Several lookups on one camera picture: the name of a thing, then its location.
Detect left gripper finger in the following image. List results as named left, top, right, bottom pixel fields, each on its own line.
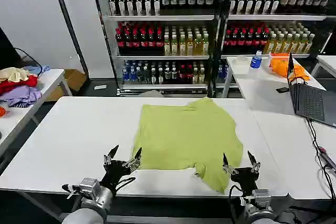
left=102, top=144, right=120, bottom=166
left=122, top=147, right=143, bottom=171

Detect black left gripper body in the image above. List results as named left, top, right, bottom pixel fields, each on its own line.
left=99, top=159, right=132, bottom=196

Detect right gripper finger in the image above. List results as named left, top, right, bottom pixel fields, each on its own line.
left=222, top=152, right=239, bottom=175
left=247, top=151, right=261, bottom=174

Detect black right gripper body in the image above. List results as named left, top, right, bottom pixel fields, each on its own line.
left=229, top=166, right=259, bottom=196

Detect light green shirt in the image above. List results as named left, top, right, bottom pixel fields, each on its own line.
left=130, top=97, right=244, bottom=195

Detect grey chair back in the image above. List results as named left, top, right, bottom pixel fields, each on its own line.
left=138, top=90, right=165, bottom=98

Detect white table with laptop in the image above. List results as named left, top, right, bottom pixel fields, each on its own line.
left=222, top=55, right=336, bottom=200

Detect dark grey laptop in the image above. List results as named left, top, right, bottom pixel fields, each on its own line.
left=287, top=52, right=336, bottom=127

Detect brown cardboard box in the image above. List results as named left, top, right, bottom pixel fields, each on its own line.
left=44, top=69, right=88, bottom=102

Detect white side table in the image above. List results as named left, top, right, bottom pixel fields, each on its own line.
left=0, top=68, right=73, bottom=156

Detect blue label water bottle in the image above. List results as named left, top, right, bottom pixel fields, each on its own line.
left=248, top=51, right=263, bottom=77

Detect white plastic box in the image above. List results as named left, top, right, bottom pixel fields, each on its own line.
left=232, top=56, right=250, bottom=74

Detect orange cloth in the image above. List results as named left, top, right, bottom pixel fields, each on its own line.
left=270, top=52, right=311, bottom=81

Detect purple cloth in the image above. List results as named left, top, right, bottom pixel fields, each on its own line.
left=0, top=85, right=43, bottom=108

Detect light blue cloth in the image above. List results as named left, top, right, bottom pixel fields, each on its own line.
left=23, top=64, right=51, bottom=77

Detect red cloth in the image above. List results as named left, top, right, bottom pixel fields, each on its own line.
left=0, top=74, right=39, bottom=95

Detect white corner table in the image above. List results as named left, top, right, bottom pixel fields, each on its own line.
left=310, top=55, right=336, bottom=78

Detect cream cloth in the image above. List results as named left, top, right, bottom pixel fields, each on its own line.
left=0, top=67, right=31, bottom=83

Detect wide shelf with bottles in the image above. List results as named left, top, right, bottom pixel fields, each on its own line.
left=90, top=0, right=220, bottom=96

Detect narrow shelf with bottles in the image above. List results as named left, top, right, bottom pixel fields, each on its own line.
left=215, top=0, right=336, bottom=98

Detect black monitor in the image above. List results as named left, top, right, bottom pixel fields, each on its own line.
left=0, top=26, right=22, bottom=70

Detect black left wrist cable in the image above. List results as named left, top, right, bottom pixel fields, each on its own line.
left=114, top=176, right=137, bottom=191

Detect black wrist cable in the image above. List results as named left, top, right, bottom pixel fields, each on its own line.
left=114, top=176, right=137, bottom=191
left=227, top=184, right=245, bottom=223

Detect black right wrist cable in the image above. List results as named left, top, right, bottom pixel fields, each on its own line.
left=227, top=184, right=245, bottom=223

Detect black laptop cable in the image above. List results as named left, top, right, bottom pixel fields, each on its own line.
left=306, top=118, right=336, bottom=201

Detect red cable plug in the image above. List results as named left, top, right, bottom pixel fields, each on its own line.
left=318, top=145, right=336, bottom=169

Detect black wall strip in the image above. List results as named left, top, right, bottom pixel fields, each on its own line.
left=49, top=0, right=90, bottom=79

